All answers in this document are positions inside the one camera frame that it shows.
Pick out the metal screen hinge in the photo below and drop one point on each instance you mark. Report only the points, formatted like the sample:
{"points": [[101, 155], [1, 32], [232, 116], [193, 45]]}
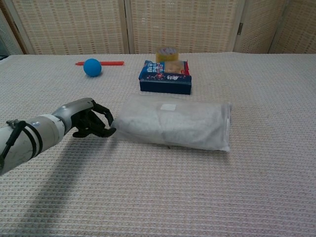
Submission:
{"points": [[241, 28]]}

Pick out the dark blue printed box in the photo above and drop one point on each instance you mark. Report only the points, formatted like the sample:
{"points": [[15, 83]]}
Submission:
{"points": [[163, 86]]}

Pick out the blue ball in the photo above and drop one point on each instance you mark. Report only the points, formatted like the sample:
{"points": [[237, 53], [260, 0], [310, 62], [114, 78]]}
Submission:
{"points": [[92, 67]]}

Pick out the left black grey robot hand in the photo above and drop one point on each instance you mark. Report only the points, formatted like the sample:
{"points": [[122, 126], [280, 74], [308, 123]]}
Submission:
{"points": [[74, 108]]}

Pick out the grey mesh panel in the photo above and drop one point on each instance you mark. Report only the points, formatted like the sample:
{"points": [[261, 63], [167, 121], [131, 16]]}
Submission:
{"points": [[7, 37]]}

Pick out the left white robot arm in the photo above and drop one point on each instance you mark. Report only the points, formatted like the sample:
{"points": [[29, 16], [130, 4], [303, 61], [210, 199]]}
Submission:
{"points": [[49, 133]]}

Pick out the woven folding screen panel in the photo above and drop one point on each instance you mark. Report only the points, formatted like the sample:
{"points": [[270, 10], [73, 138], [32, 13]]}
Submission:
{"points": [[301, 29], [71, 27], [261, 24], [182, 24]]}

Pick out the clear plastic bag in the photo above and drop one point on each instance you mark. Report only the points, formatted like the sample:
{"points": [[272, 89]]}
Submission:
{"points": [[138, 111]]}

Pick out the yellowish packing tape roll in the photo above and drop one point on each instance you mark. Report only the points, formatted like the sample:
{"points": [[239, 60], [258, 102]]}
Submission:
{"points": [[166, 55]]}

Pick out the red stick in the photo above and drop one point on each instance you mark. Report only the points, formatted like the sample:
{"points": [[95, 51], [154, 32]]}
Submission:
{"points": [[113, 63]]}

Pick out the beige waffle tablecloth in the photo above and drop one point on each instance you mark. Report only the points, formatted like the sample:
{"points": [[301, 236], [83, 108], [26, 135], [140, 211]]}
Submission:
{"points": [[158, 192]]}

